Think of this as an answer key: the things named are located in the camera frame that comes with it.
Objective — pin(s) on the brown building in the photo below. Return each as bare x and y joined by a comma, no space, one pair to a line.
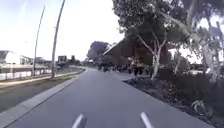
123,51

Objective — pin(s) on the dark tree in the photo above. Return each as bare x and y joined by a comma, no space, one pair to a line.
97,50

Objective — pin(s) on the group of people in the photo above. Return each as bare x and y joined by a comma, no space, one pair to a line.
135,68

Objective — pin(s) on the grey asphalt path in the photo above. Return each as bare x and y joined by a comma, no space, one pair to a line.
106,96

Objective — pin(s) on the tree with pale trunk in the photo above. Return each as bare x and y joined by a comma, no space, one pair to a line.
155,66

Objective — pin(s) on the tall pole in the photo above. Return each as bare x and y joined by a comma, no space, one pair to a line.
35,50
54,50

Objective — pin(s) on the robot's own part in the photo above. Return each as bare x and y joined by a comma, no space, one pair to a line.
77,121
146,120

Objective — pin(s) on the dark planting bed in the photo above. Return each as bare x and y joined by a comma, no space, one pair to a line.
173,91

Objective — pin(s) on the pale concrete kerb strip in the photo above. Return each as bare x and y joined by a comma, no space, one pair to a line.
36,100

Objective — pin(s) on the large leaning tree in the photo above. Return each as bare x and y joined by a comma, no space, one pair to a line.
208,56

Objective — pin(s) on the bare dirt verge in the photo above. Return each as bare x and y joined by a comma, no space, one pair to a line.
20,93

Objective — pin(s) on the white fence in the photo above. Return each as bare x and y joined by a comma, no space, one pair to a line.
13,75

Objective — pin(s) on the white building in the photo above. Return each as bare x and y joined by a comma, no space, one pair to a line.
11,58

